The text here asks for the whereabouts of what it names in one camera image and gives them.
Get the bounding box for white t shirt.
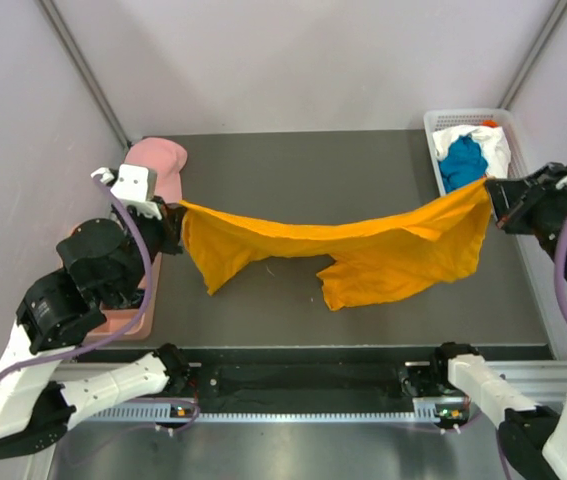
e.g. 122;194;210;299
432;125;512;178

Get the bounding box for white plastic laundry basket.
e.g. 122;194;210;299
423;108;529;196

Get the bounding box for aluminium frame rail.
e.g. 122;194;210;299
42;359;567;426

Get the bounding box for pink baseball cap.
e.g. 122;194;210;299
124;137;188;204

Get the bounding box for blue t shirt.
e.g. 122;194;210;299
439;136;488;193

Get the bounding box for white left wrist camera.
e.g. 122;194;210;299
91;164;162;220

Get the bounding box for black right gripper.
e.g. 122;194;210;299
483;157;567;286

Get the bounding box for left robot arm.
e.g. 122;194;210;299
0;204;190;460

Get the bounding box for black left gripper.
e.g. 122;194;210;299
112;194;189;305

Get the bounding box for pink divided organizer tray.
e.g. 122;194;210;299
70;219;164;344

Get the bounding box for orange t shirt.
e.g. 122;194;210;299
182;180;492;311

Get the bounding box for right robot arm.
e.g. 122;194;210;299
429;163;567;479

